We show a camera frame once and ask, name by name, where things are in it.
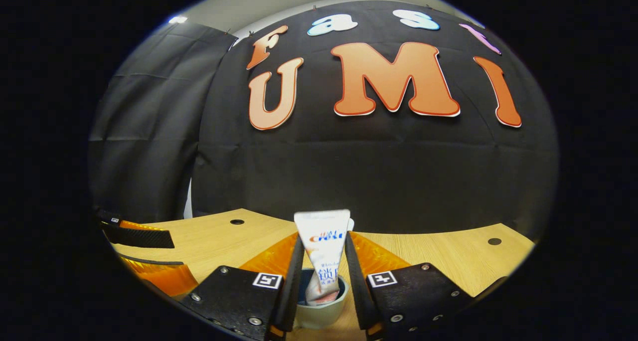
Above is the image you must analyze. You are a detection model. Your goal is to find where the wooden desktop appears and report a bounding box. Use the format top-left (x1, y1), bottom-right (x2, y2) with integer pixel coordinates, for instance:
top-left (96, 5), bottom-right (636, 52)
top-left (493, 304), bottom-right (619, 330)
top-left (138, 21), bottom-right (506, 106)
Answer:
top-left (111, 208), bottom-right (536, 341)

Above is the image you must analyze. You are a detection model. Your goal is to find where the light blue cup wooden handle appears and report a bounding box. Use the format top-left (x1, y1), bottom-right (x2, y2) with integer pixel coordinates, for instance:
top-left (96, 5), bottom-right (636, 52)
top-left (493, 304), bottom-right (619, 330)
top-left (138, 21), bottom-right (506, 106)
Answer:
top-left (294, 269), bottom-right (349, 330)

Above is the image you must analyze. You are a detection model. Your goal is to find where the black backdrop cloth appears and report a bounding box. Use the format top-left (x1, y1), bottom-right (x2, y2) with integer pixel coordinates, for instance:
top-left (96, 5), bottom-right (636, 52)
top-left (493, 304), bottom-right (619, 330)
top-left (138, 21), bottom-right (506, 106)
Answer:
top-left (89, 1), bottom-right (559, 242)

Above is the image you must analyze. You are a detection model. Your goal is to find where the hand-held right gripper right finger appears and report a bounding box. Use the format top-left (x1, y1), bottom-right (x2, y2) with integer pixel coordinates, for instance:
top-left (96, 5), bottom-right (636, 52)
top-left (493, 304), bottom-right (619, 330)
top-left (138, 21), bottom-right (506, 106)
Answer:
top-left (344, 231), bottom-right (474, 339)

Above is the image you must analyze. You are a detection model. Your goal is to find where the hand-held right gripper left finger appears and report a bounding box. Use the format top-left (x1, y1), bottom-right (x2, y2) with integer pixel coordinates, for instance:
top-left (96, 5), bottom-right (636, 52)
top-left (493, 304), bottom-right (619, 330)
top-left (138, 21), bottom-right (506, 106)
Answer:
top-left (180, 233), bottom-right (306, 341)

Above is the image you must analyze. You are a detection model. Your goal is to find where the white toothpaste tube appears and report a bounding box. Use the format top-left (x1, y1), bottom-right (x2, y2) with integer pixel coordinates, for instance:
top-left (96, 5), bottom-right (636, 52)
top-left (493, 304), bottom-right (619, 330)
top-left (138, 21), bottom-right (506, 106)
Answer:
top-left (294, 209), bottom-right (351, 307)

